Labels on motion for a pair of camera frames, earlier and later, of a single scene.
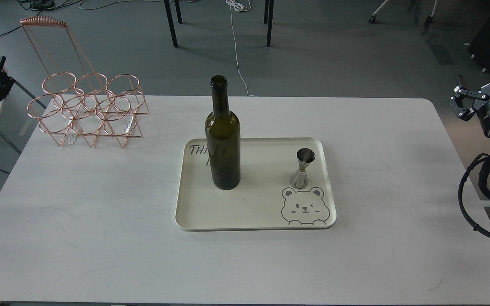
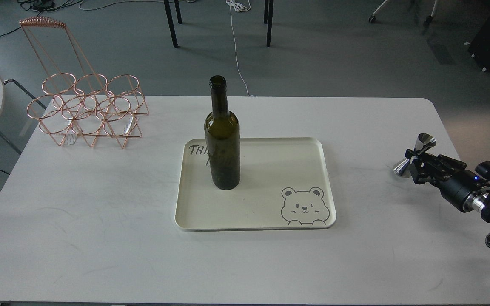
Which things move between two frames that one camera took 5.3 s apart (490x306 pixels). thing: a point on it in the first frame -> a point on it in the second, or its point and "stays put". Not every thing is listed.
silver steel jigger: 298,179 -> 402,168
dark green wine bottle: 223,140 stays put
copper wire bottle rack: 77,101 stays put
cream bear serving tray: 264,199 stays put
